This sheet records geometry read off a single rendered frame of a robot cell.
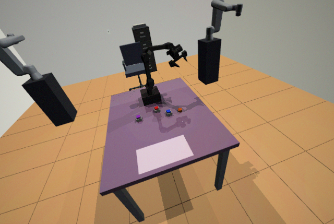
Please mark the purple button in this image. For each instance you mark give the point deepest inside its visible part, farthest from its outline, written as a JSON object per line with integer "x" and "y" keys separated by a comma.
{"x": 138, "y": 118}

